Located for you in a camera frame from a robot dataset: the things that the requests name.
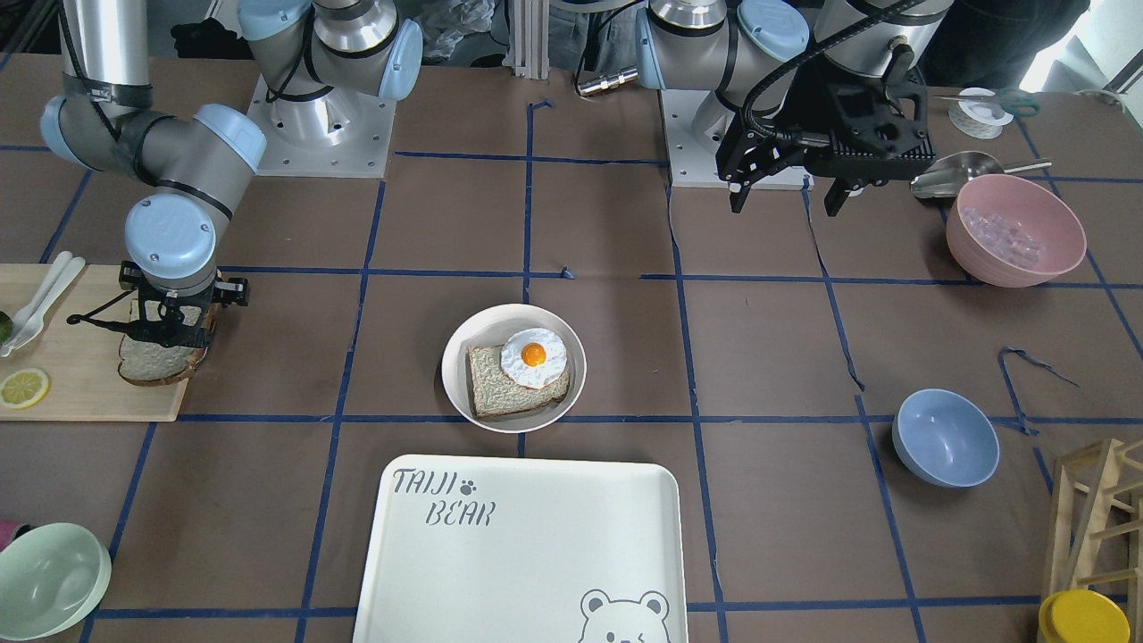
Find aluminium frame post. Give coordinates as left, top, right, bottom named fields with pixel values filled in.
left=505, top=0, right=550, bottom=81

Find pink bowl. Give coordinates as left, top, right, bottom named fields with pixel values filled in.
left=946, top=174, right=1089, bottom=288

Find cream round plate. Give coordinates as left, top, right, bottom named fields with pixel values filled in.
left=441, top=304, right=588, bottom=434

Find wooden cutting board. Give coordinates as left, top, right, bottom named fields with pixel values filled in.
left=1, top=264, right=187, bottom=421

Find green bowl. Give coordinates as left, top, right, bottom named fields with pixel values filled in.
left=1, top=522, right=112, bottom=640

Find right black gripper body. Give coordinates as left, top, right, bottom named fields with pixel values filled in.
left=67, top=262, right=250, bottom=349

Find metal scoop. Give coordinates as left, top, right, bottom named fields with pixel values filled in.
left=910, top=151, right=1053, bottom=199

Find cream bear tray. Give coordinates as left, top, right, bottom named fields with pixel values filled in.
left=354, top=455, right=688, bottom=642

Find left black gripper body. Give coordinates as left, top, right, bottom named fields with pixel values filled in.
left=716, top=54, right=938, bottom=194

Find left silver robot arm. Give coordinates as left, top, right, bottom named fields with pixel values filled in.
left=636, top=1, right=951, bottom=216

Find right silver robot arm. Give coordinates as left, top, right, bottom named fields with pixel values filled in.
left=40, top=1, right=424, bottom=347

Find blue bowl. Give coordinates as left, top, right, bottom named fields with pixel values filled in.
left=892, top=389, right=1000, bottom=489

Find green avocado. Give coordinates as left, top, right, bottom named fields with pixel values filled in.
left=0, top=311, right=15, bottom=345

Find bread slice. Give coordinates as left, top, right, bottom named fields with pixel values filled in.
left=467, top=346, right=572, bottom=418
left=118, top=300, right=221, bottom=387

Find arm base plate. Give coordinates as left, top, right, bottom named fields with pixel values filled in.
left=660, top=88, right=809, bottom=190
left=246, top=78, right=395, bottom=179

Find wooden dish rack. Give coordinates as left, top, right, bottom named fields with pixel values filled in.
left=1041, top=439, right=1142, bottom=626

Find yellow cup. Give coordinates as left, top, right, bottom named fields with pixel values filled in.
left=1037, top=589, right=1132, bottom=642

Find bread slice on plate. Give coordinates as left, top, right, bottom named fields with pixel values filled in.
left=467, top=346, right=572, bottom=418

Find fried egg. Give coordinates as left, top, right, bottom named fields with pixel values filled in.
left=499, top=327, right=567, bottom=389

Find tape roll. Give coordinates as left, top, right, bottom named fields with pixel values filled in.
left=948, top=87, right=1015, bottom=140

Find lemon half slice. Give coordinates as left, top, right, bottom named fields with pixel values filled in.
left=1, top=369, right=51, bottom=410

